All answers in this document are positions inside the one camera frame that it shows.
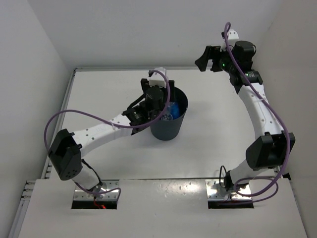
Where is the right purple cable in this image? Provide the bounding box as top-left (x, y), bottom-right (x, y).
top-left (221, 22), bottom-right (291, 199)

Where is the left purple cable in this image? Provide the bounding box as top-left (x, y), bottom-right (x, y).
top-left (44, 70), bottom-right (176, 199)

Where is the left aluminium frame rail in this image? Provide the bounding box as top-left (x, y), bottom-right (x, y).
top-left (41, 68), bottom-right (79, 179)

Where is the metal base plate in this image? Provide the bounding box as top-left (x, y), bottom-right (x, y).
top-left (205, 179), bottom-right (252, 202)
top-left (73, 180), bottom-right (121, 202)

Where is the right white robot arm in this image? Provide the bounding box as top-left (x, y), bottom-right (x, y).
top-left (195, 41), bottom-right (295, 190)

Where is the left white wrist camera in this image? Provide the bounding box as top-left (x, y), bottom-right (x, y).
top-left (148, 67), bottom-right (166, 88)

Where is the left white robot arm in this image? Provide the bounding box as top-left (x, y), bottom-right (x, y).
top-left (47, 77), bottom-right (175, 195)

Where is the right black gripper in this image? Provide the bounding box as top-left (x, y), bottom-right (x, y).
top-left (196, 44), bottom-right (237, 74)

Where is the clear crushed bottle blue cap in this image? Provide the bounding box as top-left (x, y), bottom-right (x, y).
top-left (160, 113), bottom-right (173, 121)

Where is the white front cover board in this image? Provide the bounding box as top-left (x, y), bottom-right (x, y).
top-left (19, 179), bottom-right (306, 238)

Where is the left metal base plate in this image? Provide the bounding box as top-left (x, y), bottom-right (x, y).
top-left (73, 180), bottom-right (121, 202)

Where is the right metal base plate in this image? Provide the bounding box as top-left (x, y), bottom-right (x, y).
top-left (205, 179), bottom-right (252, 202)

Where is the purple cable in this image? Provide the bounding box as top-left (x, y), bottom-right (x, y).
top-left (44, 70), bottom-right (176, 199)
top-left (221, 22), bottom-right (291, 199)

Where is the dark grey plastic bin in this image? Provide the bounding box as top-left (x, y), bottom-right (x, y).
top-left (150, 87), bottom-right (188, 141)

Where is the blue label bottle blue cap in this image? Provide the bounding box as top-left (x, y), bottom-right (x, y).
top-left (167, 102), bottom-right (180, 120)

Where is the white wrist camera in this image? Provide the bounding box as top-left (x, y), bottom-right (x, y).
top-left (148, 67), bottom-right (166, 88)
top-left (220, 29), bottom-right (239, 51)

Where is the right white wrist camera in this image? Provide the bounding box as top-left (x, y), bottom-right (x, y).
top-left (220, 29), bottom-right (239, 51)

